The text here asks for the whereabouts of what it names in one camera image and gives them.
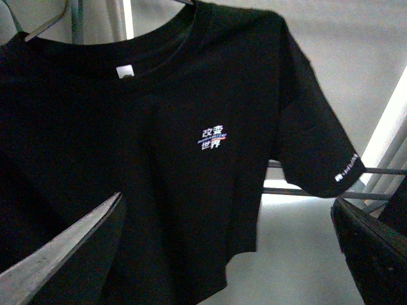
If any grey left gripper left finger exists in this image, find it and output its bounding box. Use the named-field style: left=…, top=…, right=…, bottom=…
left=1, top=193, right=122, bottom=304

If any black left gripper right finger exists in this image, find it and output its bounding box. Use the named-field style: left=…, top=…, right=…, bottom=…
left=331, top=180, right=406, bottom=304

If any black printed t-shirt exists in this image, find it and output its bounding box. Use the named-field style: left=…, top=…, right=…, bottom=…
left=1, top=1, right=365, bottom=304

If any metal clothes hanger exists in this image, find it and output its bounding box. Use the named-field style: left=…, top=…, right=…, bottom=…
left=0, top=0, right=195, bottom=43

